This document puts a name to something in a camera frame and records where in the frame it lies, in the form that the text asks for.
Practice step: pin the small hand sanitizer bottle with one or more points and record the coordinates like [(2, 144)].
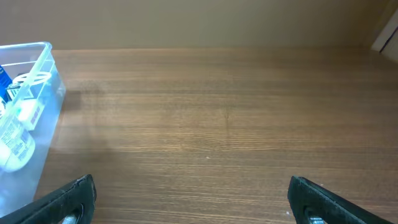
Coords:
[(17, 144)]

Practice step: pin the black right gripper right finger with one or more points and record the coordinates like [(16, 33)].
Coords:
[(311, 203)]

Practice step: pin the blue Vicks lozenge box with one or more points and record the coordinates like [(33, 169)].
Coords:
[(5, 81)]

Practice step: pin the white blue medicine box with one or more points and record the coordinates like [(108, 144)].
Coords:
[(30, 112)]

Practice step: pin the clear plastic container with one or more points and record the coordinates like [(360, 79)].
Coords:
[(18, 188)]

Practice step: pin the green Zam-Buk ointment box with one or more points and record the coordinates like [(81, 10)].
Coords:
[(36, 85)]

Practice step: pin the white object at right edge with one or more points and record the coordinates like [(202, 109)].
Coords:
[(386, 42)]

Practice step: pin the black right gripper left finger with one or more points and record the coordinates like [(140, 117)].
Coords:
[(72, 203)]

